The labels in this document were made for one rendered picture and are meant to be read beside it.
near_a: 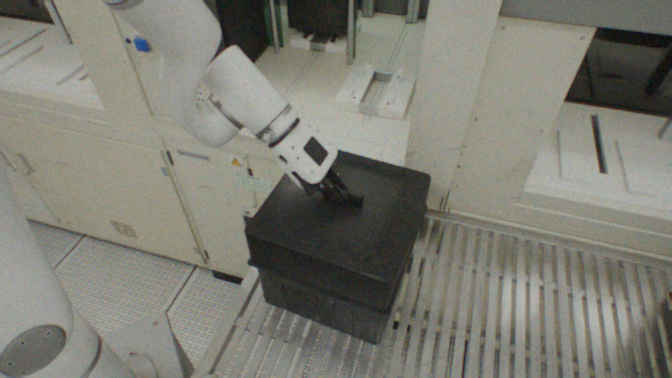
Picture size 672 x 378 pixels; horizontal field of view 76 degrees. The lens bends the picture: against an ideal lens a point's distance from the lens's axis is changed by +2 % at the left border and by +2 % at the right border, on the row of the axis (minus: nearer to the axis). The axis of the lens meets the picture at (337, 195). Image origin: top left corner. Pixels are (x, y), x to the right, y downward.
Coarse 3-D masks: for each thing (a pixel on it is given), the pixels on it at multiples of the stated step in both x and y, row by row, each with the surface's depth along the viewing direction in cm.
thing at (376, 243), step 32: (352, 160) 91; (288, 192) 84; (320, 192) 84; (352, 192) 80; (384, 192) 84; (416, 192) 84; (256, 224) 78; (288, 224) 78; (320, 224) 78; (352, 224) 78; (384, 224) 78; (416, 224) 84; (256, 256) 81; (288, 256) 77; (320, 256) 74; (352, 256) 74; (384, 256) 74; (320, 288) 80; (352, 288) 75; (384, 288) 71
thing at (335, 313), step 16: (272, 288) 89; (288, 288) 86; (304, 288) 84; (272, 304) 95; (288, 304) 92; (304, 304) 89; (320, 304) 86; (336, 304) 83; (352, 304) 81; (320, 320) 91; (336, 320) 88; (352, 320) 85; (368, 320) 82; (384, 320) 84; (368, 336) 87
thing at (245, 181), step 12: (372, 0) 167; (384, 0) 172; (396, 0) 170; (408, 0) 169; (420, 0) 165; (372, 12) 171; (396, 12) 174; (408, 12) 166; (420, 12) 171; (240, 180) 135; (252, 180) 133; (264, 180) 131; (264, 192) 135; (216, 276) 186; (228, 276) 183; (396, 324) 168; (408, 324) 166
